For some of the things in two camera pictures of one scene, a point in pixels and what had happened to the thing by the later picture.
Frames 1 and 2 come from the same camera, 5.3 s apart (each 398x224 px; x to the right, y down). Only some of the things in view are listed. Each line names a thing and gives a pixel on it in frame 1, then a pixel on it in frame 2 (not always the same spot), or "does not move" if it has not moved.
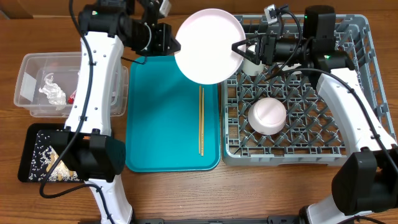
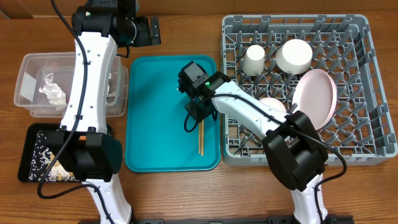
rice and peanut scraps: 44,157 does not move
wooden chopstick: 203,122 does not move
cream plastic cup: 250,68 does not move
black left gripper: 163,33 to 144,37
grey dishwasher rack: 311,134 does not move
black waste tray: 33,145 does not move
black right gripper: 265,50 to 197,107
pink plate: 206,37 to 315,93
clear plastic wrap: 51,89 does not move
